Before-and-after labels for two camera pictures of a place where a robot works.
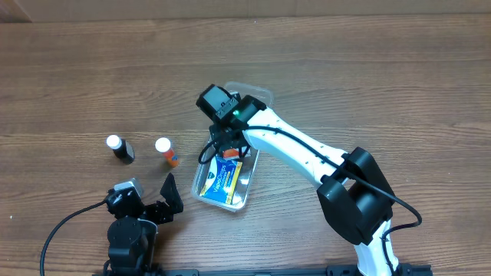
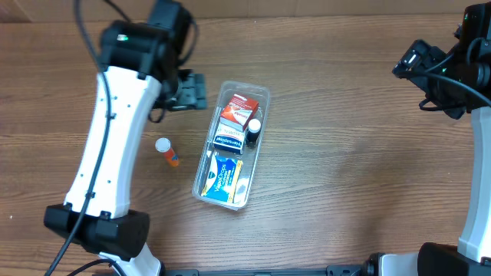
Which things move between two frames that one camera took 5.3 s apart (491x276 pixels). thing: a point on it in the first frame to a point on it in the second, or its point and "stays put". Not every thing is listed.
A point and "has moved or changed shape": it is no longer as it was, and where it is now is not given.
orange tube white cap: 163,145 stays put
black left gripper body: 154,211 to 196,90
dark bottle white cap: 122,149 has moved or changed shape
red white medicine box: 230,153 has moved or changed shape
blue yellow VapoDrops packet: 222,179 stays put
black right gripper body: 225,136 to 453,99
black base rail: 404,270 stays put
